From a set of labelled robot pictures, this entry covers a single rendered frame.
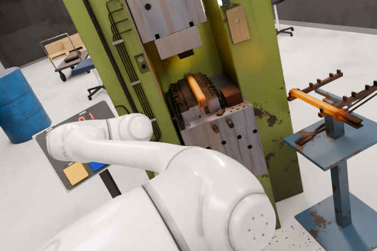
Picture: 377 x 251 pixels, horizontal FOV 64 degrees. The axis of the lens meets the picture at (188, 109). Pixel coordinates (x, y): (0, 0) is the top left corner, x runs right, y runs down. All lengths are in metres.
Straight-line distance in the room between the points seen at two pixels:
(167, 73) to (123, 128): 1.10
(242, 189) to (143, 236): 0.12
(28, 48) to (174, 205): 10.78
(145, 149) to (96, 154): 0.14
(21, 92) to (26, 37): 6.32
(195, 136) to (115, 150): 0.87
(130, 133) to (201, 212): 0.53
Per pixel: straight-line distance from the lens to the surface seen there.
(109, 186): 1.59
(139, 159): 0.63
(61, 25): 10.96
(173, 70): 1.92
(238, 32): 1.57
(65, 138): 0.86
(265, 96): 1.76
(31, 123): 4.88
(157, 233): 0.35
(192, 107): 1.50
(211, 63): 1.95
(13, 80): 4.77
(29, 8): 10.96
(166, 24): 1.36
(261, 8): 1.61
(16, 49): 11.09
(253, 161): 1.69
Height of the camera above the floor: 1.66
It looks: 27 degrees down
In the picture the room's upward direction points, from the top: 19 degrees counter-clockwise
